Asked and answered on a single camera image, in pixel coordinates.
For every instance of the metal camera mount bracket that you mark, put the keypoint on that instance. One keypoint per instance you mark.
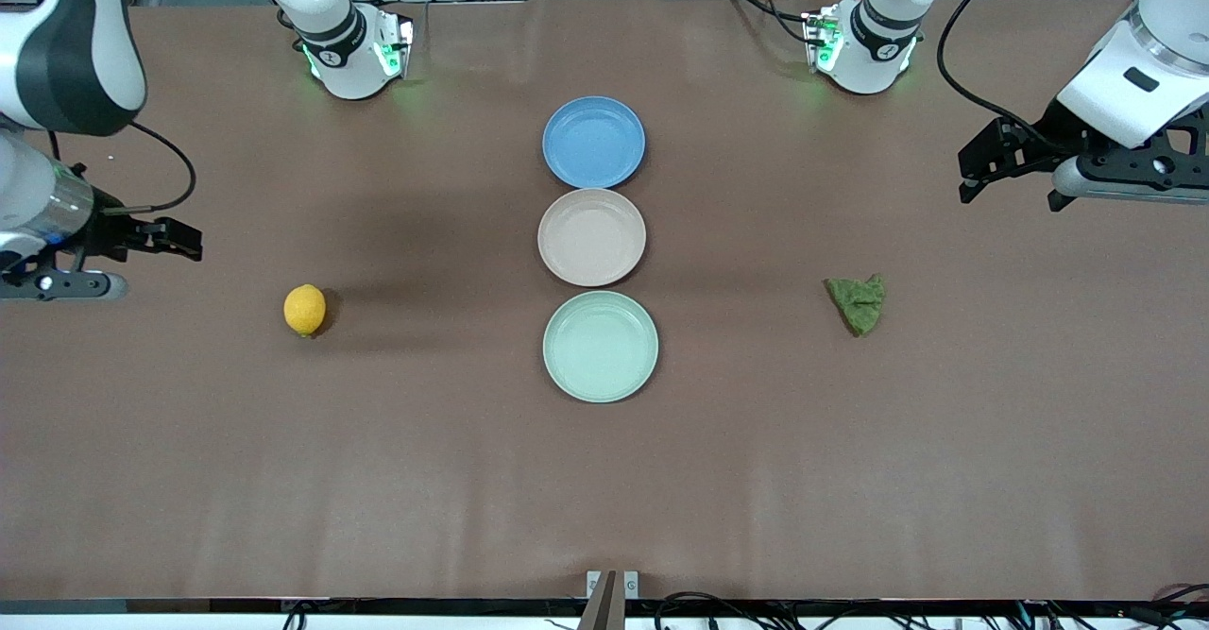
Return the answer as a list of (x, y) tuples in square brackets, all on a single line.
[(612, 597)]

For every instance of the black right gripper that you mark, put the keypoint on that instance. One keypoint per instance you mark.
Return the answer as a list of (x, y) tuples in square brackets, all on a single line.
[(111, 236)]

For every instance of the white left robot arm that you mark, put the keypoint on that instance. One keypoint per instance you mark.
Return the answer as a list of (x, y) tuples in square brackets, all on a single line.
[(874, 35)]

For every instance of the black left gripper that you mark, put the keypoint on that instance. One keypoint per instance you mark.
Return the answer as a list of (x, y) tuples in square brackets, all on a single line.
[(1058, 131)]

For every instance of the beige round plate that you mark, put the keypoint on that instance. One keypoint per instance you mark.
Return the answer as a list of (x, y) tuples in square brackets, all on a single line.
[(591, 237)]

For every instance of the yellow lemon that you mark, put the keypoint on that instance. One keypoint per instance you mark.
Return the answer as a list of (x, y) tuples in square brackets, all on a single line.
[(304, 310)]

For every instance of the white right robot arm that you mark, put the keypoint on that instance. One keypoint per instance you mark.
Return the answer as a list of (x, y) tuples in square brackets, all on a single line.
[(345, 40)]

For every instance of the blue round plate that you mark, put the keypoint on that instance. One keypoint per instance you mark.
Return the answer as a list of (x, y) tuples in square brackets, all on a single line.
[(593, 142)]

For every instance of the green lettuce leaf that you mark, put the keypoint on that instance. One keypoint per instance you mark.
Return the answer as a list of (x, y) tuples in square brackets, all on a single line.
[(858, 301)]

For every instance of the light green round plate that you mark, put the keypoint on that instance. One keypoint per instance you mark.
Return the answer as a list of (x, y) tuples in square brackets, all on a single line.
[(601, 347)]

